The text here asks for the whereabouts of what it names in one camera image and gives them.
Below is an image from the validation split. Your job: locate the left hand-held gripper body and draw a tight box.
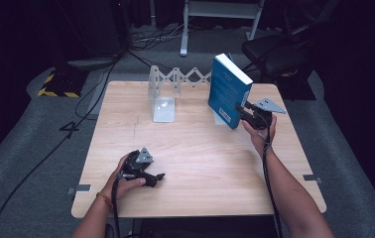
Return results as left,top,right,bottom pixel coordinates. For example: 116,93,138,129
121,147,156,188

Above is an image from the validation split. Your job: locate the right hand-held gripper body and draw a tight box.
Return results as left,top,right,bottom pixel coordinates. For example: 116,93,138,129
241,97,288,131

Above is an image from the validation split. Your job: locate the blue book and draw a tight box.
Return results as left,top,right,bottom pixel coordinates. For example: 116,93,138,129
207,53,254,130

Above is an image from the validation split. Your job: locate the white expandable bookend rack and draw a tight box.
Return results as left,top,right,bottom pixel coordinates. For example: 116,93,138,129
147,64,227,126

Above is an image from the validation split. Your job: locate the person's right hand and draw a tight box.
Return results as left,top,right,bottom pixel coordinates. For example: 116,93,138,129
241,113,278,157

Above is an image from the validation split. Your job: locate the person's left hand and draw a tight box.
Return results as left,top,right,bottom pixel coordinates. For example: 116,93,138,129
100,153,147,201

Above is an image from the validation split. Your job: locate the black chair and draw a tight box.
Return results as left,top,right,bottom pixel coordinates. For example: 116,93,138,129
240,22,319,84

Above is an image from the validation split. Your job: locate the person's dark lap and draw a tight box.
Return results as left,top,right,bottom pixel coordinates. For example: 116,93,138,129
140,215,279,238

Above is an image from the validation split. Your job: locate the white metal stand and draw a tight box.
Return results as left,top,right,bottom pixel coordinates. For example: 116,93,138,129
179,0,266,58

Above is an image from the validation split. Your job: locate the black yellow striped base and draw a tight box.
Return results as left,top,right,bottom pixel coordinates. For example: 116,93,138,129
37,68,89,99

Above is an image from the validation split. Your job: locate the orange bracelet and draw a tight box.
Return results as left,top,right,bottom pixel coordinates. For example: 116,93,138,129
95,191,114,210

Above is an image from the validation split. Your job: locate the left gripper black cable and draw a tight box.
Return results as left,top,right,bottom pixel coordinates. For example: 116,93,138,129
110,174,124,238

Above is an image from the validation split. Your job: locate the grey table edge bracket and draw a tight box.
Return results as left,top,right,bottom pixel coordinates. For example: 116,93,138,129
302,174,323,184
66,183,92,196

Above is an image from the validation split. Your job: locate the long black floor cable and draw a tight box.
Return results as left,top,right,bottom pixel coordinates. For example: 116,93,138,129
0,54,121,238

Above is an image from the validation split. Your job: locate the bundle of floor cables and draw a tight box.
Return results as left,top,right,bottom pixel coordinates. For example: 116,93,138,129
127,22,190,52

